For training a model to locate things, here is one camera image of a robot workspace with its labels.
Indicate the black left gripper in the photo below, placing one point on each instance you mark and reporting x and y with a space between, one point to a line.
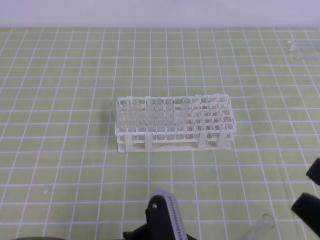
144 232

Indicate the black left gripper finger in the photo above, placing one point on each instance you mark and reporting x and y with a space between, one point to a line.
307 208

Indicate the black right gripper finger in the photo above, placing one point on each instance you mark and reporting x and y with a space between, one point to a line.
314 172

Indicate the clear glass test tube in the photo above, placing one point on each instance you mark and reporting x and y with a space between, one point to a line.
261 227

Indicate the white test tube rack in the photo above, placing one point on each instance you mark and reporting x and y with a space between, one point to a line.
210 125

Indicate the green grid tablecloth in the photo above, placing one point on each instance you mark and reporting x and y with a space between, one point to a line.
61 174

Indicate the clear tube lying far middle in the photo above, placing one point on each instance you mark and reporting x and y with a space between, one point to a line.
304 49

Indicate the clear tube lying far top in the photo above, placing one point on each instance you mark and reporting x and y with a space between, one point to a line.
303 43

